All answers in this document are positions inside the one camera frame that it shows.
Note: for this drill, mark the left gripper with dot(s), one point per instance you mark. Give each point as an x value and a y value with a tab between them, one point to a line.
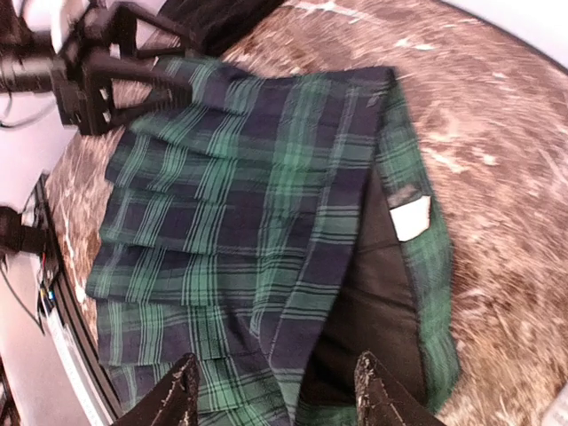
97	92

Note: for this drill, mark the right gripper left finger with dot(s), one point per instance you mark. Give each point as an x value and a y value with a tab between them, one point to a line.
172	401

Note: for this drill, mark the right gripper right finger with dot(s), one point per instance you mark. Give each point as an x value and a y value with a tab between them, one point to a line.
384	401

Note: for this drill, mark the black t-shirt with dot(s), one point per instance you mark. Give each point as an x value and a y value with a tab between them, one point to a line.
217	25

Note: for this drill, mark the dark green plaid garment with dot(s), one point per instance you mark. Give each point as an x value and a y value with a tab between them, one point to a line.
276	228

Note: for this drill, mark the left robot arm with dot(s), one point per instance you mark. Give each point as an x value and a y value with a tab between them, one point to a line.
27	56

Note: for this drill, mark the white slotted cable duct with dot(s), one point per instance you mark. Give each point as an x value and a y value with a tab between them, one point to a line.
76	372

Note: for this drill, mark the black front rail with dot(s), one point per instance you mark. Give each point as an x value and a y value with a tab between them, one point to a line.
57	292

